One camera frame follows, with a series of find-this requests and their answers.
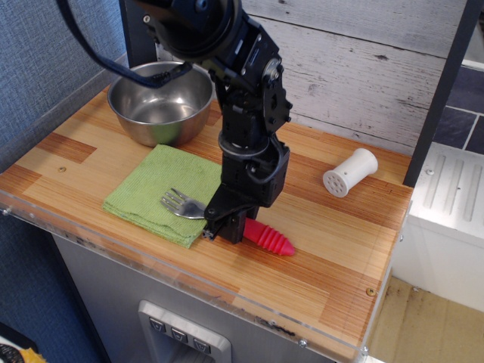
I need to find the red handled metal fork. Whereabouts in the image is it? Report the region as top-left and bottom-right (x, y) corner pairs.
(160, 188), (295, 256)

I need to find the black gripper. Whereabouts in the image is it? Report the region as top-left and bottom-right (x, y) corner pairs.
(202, 138), (290, 244)

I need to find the silver toy fridge cabinet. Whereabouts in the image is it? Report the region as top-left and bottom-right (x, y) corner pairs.
(54, 236), (367, 362)

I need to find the yellow object bottom left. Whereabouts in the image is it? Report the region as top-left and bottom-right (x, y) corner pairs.
(1, 343), (47, 363)

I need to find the black vertical frame post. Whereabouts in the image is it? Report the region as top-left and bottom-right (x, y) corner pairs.
(403, 0), (483, 187)

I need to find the white plastic shaker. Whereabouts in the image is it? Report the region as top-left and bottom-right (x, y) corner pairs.
(323, 148), (378, 197)

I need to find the black left frame post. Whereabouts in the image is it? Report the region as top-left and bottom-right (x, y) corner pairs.
(119, 0), (157, 67)

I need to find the stainless steel bowl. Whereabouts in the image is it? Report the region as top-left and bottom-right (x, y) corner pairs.
(107, 66), (214, 147)

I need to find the green folded napkin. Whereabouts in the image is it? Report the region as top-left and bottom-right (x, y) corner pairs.
(102, 144), (222, 248)

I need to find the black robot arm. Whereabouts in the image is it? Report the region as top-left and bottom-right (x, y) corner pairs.
(140, 1), (292, 243)

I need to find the white toy sink unit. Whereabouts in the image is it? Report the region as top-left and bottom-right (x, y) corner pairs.
(392, 143), (483, 311)

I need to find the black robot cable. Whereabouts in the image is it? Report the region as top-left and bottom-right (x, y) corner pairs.
(55, 0), (194, 90)

